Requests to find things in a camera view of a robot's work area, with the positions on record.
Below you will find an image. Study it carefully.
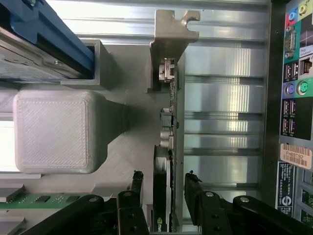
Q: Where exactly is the green RAM stick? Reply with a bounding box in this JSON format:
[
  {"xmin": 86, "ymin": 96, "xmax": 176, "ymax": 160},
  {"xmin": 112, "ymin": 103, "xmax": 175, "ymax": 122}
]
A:
[{"xmin": 0, "ymin": 193, "xmax": 91, "ymax": 212}]

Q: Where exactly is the grey printed parts rack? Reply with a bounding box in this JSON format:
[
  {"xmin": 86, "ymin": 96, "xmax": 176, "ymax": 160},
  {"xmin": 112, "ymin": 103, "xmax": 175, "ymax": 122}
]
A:
[{"xmin": 0, "ymin": 39, "xmax": 187, "ymax": 235}]

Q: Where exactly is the open dark grey PC case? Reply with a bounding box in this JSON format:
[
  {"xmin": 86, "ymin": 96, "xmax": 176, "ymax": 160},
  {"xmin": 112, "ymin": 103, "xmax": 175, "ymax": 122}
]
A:
[{"xmin": 265, "ymin": 0, "xmax": 313, "ymax": 235}]

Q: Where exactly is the hard disk in blue caddy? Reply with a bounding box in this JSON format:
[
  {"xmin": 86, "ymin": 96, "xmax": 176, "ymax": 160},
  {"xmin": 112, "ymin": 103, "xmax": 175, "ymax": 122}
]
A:
[{"xmin": 0, "ymin": 0, "xmax": 96, "ymax": 84}]

